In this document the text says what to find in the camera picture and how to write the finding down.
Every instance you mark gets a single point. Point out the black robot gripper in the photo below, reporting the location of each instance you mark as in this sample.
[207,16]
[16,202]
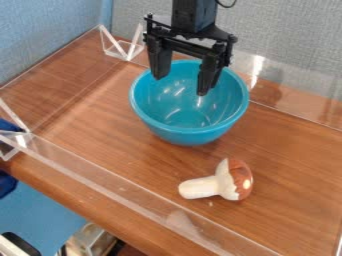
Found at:
[207,43]

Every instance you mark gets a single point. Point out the brown white toy mushroom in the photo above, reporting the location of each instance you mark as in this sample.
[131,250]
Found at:
[232,182]

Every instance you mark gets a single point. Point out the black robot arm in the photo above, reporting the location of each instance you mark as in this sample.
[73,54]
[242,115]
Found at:
[195,12]

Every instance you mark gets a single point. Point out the blue bowl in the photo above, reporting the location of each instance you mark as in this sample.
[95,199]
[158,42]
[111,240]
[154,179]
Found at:
[178,115]

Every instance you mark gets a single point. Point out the clear acrylic back barrier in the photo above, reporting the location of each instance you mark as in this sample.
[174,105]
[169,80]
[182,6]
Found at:
[300,92]

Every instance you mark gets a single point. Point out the clear acrylic barrier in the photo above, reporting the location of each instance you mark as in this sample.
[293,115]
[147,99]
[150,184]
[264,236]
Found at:
[150,221]
[300,92]

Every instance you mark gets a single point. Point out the clear acrylic front barrier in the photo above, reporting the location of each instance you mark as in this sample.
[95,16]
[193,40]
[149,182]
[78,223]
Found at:
[150,221]

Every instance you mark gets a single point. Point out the black white object below table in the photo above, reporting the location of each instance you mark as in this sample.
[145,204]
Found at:
[14,246]

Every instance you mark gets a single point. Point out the clear acrylic corner bracket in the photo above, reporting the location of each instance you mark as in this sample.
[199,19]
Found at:
[122,49]

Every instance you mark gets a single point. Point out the grey metal frame below table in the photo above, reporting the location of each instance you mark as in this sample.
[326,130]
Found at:
[91,241]

